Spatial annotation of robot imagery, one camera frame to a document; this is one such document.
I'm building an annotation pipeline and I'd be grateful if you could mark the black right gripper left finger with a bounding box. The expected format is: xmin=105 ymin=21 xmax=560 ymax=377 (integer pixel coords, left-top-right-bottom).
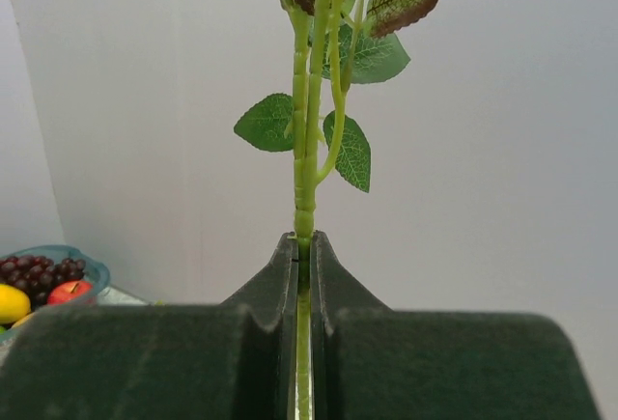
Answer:
xmin=1 ymin=237 xmax=297 ymax=420

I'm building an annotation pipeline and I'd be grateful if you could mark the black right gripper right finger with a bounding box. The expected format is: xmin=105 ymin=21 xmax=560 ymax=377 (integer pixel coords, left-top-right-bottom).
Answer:
xmin=310 ymin=232 xmax=600 ymax=420

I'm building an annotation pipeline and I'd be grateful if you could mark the pink rose stem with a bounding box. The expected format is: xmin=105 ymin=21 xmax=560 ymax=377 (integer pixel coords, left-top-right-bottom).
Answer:
xmin=234 ymin=0 xmax=438 ymax=419

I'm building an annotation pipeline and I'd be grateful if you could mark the teal plastic fruit basket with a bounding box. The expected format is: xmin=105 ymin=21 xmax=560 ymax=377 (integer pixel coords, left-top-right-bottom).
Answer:
xmin=0 ymin=244 xmax=111 ymax=344

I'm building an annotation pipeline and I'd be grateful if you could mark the red apple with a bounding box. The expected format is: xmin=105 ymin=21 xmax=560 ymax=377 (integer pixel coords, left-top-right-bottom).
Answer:
xmin=46 ymin=280 xmax=93 ymax=305

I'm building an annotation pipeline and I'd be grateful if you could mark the dark red grape bunch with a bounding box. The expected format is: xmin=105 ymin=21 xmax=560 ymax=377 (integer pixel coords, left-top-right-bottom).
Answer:
xmin=1 ymin=255 xmax=86 ymax=308

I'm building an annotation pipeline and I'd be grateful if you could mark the yellow mango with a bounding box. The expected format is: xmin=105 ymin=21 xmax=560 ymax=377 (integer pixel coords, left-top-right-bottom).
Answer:
xmin=0 ymin=284 xmax=31 ymax=325

